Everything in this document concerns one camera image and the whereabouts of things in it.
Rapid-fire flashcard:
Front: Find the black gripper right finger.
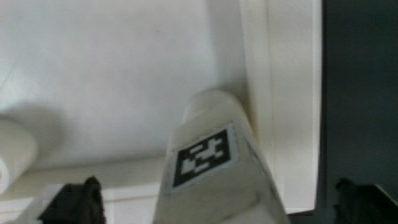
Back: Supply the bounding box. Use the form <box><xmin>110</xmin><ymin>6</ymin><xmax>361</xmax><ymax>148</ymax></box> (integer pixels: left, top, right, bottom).
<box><xmin>334</xmin><ymin>178</ymin><xmax>398</xmax><ymax>224</ymax></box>

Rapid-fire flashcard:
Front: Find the white square tabletop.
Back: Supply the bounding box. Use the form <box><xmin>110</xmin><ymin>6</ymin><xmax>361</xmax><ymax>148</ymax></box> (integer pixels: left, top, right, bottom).
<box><xmin>0</xmin><ymin>0</ymin><xmax>322</xmax><ymax>224</ymax></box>

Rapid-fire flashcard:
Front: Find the white table leg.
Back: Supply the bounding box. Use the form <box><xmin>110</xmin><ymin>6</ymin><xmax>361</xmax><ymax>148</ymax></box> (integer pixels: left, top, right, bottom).
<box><xmin>153</xmin><ymin>90</ymin><xmax>290</xmax><ymax>224</ymax></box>

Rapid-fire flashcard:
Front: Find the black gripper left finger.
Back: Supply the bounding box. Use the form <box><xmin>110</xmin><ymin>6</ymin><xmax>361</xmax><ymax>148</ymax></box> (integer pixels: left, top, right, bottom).
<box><xmin>37</xmin><ymin>176</ymin><xmax>107</xmax><ymax>224</ymax></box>

